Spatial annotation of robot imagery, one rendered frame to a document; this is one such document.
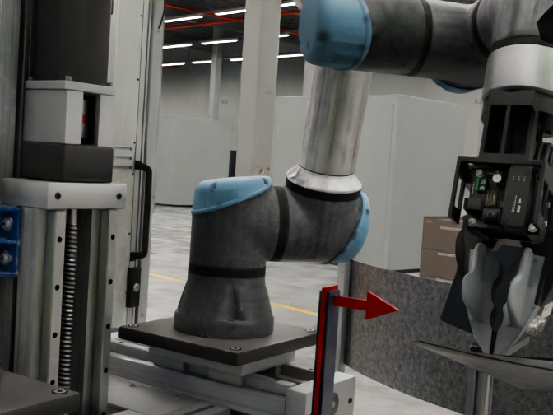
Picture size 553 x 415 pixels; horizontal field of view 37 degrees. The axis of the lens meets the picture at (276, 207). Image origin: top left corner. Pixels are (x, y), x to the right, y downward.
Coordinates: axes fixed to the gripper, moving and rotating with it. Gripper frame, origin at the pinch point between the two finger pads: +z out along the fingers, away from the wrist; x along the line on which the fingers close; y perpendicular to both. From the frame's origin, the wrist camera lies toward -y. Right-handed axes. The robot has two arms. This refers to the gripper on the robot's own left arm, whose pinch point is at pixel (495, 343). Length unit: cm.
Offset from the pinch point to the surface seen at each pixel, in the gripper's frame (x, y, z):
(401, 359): -82, -200, -11
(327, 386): -12.4, 4.1, 6.2
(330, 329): -12.4, 5.7, 1.6
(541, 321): -9, -59, -11
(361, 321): -103, -211, -23
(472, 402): -15, -49, 3
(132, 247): -157, -140, -28
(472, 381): -15, -48, 1
